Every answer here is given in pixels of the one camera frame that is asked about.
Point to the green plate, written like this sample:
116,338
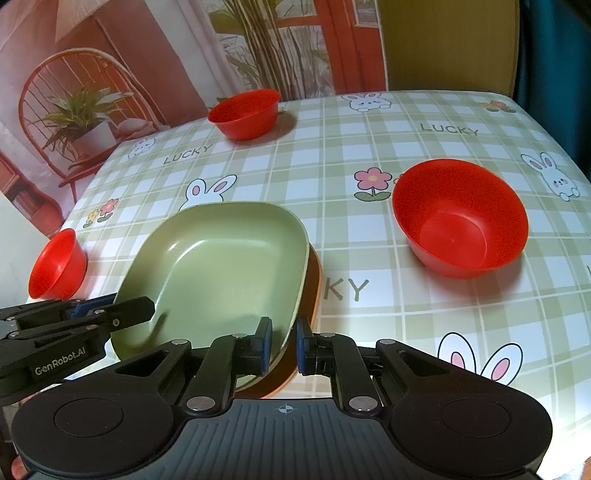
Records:
221,258

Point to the plaid bunny tablecloth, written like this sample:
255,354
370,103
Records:
323,184

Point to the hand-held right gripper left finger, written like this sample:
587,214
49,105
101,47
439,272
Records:
264,346

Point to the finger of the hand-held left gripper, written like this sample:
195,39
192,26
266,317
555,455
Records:
87,307
106,321

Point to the orange plate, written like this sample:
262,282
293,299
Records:
315,281

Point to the wooden board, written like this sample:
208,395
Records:
438,46

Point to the printed backdrop cloth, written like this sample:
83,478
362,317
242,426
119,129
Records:
138,46

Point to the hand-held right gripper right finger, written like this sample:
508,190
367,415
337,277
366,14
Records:
302,346

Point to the teal curtain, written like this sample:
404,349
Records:
563,69

